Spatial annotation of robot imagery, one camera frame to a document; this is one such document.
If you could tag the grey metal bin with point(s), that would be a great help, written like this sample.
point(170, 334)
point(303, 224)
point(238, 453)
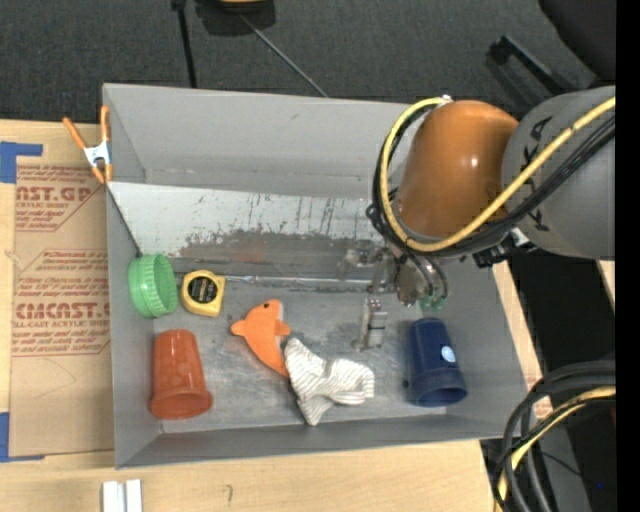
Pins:
point(260, 140)

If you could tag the orange toy fish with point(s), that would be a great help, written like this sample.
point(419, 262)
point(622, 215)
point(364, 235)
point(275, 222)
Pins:
point(262, 335)

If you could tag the brown cardboard board red print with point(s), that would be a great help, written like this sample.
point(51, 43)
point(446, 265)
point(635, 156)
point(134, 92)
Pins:
point(55, 300)

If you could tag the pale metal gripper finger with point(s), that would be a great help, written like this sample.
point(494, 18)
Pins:
point(380, 327)
point(366, 325)

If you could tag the white striped cloth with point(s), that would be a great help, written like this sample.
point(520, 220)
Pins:
point(320, 382)

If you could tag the green plastic cup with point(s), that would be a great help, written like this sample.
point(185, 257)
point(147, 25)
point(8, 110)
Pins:
point(150, 287)

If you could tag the black cylinder on white bracket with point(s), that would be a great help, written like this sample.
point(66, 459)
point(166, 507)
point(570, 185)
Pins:
point(487, 256)

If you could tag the yellow tape measure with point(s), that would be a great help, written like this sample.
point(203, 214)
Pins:
point(202, 294)

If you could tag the orange plastic cup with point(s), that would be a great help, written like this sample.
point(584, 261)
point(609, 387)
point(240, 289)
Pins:
point(177, 372)

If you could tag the dark blue plastic cup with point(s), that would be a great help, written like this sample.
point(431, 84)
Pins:
point(432, 365)

